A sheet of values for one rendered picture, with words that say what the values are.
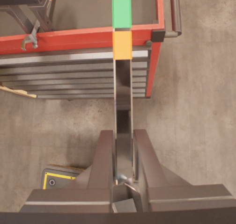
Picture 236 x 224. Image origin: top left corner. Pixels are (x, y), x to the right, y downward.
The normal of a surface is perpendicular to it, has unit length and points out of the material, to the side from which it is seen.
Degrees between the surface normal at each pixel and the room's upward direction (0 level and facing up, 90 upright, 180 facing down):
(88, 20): 0
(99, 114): 0
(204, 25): 0
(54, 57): 14
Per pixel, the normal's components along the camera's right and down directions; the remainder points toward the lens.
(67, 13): -0.14, -0.15
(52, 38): -0.02, 0.99
